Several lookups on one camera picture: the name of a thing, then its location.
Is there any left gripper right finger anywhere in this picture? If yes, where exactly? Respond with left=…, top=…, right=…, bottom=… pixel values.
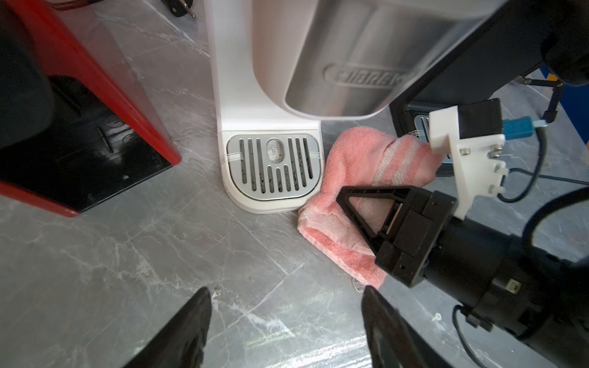
left=361, top=286, right=450, bottom=368

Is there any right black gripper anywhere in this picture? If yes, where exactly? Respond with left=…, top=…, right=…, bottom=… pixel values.
left=336, top=186, right=565, bottom=340

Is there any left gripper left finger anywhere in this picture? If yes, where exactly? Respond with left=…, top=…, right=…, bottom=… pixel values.
left=126, top=287, right=212, bottom=367

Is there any pink cloth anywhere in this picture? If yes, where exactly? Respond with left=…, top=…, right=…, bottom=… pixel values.
left=298, top=127, right=443, bottom=288

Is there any white coffee machine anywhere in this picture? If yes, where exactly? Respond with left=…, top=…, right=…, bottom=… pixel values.
left=204, top=1, right=502, bottom=214

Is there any red coffee machine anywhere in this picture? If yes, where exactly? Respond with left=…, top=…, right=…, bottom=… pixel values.
left=1, top=1, right=181, bottom=217

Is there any black coffee machine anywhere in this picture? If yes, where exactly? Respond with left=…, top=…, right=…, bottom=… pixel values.
left=389, top=1, right=588, bottom=136

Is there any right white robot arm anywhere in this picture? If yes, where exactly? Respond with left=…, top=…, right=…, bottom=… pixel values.
left=337, top=186, right=588, bottom=367

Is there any black power plug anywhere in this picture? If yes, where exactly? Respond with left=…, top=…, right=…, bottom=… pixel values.
left=162, top=0, right=196, bottom=18

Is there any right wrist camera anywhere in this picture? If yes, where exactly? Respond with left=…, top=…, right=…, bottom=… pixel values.
left=428, top=99, right=548, bottom=220

